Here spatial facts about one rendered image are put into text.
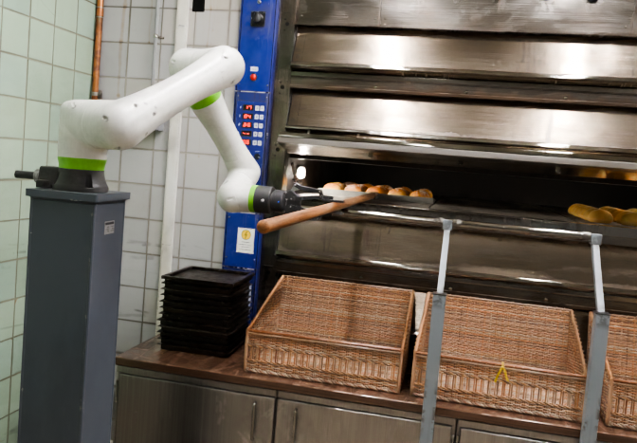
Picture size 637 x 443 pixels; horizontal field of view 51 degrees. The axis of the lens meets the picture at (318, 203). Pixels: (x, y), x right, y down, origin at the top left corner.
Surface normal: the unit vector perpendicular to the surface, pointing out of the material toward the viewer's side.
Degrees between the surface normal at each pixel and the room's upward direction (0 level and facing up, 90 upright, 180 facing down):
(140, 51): 90
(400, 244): 70
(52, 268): 90
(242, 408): 90
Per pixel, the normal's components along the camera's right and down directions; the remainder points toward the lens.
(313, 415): -0.22, 0.05
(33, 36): 0.97, 0.09
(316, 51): -0.18, -0.30
